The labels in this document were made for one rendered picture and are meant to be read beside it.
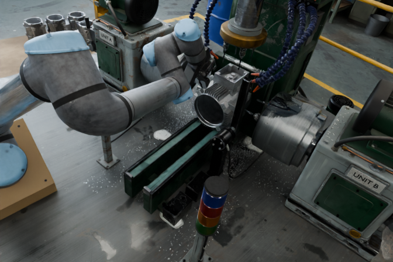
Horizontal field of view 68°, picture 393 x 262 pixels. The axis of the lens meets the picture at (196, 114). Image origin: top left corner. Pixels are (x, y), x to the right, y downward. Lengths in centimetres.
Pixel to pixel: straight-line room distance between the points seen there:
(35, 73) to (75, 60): 9
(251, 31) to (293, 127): 38
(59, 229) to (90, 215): 10
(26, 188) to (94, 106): 64
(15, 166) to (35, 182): 24
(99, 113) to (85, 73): 8
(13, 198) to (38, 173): 11
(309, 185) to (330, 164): 14
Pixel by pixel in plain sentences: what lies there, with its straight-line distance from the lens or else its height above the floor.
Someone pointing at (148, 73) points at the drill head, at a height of 104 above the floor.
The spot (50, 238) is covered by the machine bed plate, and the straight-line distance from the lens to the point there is 116.
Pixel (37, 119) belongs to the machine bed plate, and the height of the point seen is 80.
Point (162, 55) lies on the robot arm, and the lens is 95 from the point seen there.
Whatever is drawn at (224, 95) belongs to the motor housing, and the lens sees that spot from 119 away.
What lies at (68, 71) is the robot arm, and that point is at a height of 146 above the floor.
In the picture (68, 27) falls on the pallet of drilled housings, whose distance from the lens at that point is 373.
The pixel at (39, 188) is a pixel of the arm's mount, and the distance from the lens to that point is 121.
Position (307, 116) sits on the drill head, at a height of 116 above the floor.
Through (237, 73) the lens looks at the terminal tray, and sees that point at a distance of 131.
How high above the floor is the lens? 179
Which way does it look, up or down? 40 degrees down
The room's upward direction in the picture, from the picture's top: 9 degrees clockwise
